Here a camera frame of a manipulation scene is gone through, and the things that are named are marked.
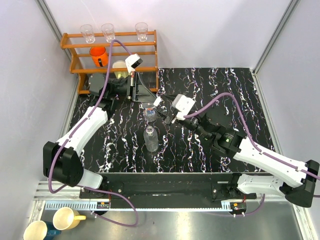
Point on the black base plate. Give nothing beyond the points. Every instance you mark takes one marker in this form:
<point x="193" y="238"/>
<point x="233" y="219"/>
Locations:
<point x="165" y="191"/>

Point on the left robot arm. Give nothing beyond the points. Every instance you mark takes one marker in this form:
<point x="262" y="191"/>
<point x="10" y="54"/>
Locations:
<point x="61" y="159"/>

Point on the labelled clear plastic bottle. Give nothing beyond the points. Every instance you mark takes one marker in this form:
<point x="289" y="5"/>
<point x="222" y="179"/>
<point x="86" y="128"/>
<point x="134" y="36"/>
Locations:
<point x="150" y="113"/>

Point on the yellow mug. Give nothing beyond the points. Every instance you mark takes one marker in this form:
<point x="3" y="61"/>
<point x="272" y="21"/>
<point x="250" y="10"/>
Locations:
<point x="67" y="218"/>

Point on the middle drinking glass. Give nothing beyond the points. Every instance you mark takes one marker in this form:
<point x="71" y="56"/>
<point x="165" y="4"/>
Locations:
<point x="108" y="31"/>

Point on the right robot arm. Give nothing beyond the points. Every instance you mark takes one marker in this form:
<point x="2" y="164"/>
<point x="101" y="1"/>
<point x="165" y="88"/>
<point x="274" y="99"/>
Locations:
<point x="289" y="178"/>

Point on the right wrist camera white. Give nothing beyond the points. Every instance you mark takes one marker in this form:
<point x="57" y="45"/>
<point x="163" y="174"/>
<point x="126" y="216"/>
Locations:
<point x="183" y="105"/>

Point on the pale yellow cup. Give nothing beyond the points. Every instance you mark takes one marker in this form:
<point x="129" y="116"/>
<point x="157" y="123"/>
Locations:
<point x="120" y="64"/>

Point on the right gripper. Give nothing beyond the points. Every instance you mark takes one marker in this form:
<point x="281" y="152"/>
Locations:
<point x="167" y="119"/>

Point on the orange mug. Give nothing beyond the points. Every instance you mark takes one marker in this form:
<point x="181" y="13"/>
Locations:
<point x="99" y="56"/>

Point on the drinking glass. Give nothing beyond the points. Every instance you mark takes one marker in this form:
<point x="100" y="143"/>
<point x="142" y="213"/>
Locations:
<point x="108" y="31"/>
<point x="88" y="33"/>
<point x="141" y="29"/>

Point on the dark blue mug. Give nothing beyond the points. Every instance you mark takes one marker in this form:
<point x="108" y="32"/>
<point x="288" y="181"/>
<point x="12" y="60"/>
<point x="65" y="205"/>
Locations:
<point x="41" y="230"/>

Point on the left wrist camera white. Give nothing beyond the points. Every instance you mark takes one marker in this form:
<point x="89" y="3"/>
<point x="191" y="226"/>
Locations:
<point x="132" y="62"/>

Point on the right drinking glass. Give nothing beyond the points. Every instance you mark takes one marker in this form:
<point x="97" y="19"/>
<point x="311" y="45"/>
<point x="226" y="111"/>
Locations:
<point x="141" y="29"/>

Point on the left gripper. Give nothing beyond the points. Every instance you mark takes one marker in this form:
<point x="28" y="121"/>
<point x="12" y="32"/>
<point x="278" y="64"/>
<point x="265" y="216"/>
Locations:
<point x="137" y="90"/>

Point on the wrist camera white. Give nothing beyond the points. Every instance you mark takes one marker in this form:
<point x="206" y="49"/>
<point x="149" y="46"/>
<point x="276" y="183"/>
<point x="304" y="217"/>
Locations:
<point x="132" y="62"/>
<point x="183" y="105"/>

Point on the left drinking glass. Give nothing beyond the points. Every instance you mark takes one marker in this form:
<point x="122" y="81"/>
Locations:
<point x="88" y="33"/>

